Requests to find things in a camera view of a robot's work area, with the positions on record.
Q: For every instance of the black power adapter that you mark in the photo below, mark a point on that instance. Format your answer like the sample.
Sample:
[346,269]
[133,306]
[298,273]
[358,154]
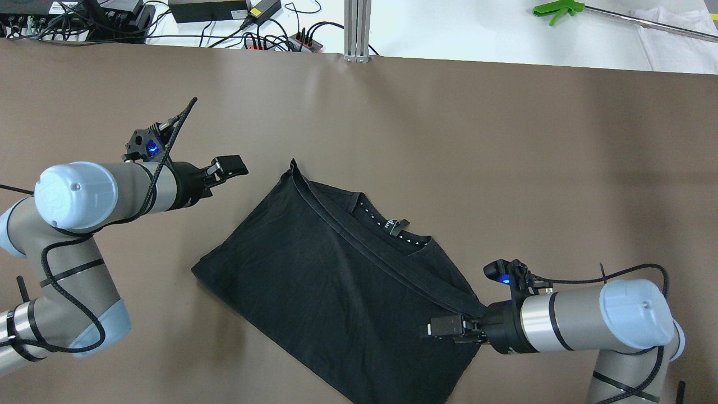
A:
[196,11]

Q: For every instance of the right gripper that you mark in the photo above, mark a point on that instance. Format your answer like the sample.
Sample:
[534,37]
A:
[503,328]

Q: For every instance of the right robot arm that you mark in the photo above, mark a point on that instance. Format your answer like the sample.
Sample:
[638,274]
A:
[627,321]

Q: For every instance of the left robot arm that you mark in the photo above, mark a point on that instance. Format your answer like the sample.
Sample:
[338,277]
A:
[80,311]

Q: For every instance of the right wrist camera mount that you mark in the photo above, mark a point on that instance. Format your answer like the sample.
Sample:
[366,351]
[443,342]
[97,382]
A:
[518,277]

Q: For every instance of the red black power strip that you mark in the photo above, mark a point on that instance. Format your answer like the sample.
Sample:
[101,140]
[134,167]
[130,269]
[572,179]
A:
[281,43]

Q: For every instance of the black printed t-shirt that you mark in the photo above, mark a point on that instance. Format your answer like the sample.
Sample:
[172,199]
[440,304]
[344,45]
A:
[316,269]

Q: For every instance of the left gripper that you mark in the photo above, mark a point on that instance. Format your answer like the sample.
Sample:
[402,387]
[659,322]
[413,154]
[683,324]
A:
[188,183]

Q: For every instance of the green handled grabber tool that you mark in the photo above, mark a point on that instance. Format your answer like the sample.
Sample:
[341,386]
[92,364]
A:
[557,9]

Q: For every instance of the aluminium frame post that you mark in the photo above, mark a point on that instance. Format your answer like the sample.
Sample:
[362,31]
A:
[356,31]

